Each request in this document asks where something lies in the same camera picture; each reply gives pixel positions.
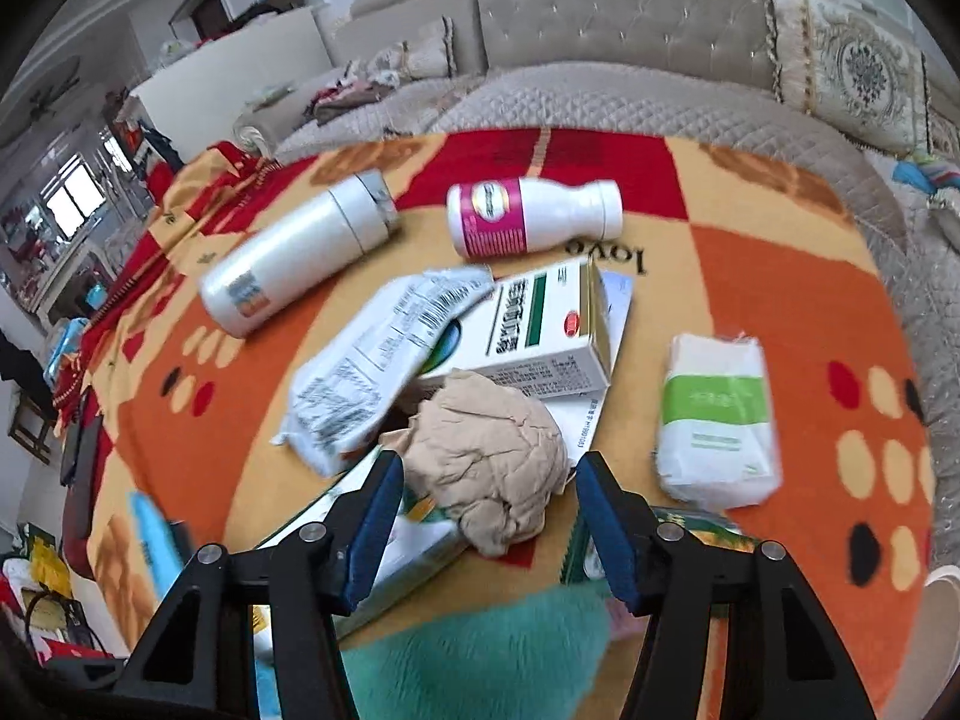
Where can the blue striped cloth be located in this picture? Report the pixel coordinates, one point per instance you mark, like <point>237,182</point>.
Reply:
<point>926,172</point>

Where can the flat white paper box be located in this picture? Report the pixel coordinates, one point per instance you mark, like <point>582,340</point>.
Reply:
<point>585,427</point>

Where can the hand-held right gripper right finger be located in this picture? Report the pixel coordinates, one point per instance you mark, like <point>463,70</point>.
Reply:
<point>607,532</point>

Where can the blue wet wipes pack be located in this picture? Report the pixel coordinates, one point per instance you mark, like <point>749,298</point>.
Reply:
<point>67,349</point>

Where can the window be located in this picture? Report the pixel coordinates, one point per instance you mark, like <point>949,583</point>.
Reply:
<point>75,195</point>

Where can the small ornate patterned cushion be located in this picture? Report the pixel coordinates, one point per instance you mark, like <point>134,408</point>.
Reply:
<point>420,52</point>

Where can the white bottle magenta label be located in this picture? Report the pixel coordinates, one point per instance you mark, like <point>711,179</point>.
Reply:
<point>525,217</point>

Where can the white medicine box green stripe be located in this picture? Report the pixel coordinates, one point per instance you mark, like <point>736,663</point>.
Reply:
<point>540,337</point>

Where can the white milk carton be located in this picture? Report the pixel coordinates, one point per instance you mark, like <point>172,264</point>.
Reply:
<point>412,562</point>

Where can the crumpled white barcode wrapper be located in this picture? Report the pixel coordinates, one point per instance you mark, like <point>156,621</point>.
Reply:
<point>352,382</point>

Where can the light blue plastic packet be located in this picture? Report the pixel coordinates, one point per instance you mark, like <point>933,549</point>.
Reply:
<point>154,540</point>

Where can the teal fluffy cloth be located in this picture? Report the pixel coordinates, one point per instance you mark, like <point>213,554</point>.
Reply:
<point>480,660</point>

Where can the white cabinet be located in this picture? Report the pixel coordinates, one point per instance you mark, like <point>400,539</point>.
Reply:
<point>225,82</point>

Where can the orange red printed blanket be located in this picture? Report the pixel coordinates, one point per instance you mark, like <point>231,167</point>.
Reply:
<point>750,277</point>

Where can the dark ceiling fan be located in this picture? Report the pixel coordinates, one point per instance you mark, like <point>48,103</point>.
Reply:
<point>45,94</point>

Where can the white thermos bottle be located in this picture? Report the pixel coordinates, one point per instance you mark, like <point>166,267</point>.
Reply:
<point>292,255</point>

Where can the large ornate patterned cushion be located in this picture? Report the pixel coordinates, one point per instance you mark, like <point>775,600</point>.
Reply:
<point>855,67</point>

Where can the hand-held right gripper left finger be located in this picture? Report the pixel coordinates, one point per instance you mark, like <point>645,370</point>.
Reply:
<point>371,532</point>

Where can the green yellow printed packet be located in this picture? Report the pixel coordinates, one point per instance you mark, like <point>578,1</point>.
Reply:
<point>712,529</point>

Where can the beige paper ball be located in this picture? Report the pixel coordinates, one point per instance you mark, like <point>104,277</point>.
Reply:
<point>480,450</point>

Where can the pile of clothes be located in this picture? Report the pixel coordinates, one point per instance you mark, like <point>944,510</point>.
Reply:
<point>352,94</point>

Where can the white tissue pack green label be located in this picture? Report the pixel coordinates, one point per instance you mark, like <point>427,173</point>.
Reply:
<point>712,420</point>

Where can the wooden stool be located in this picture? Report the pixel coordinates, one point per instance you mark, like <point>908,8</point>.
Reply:
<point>30,427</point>

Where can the beige tufted sofa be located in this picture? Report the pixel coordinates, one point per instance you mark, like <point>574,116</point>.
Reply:
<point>637,7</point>

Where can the black flat device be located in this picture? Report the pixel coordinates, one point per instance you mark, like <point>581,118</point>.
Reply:
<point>81,439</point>

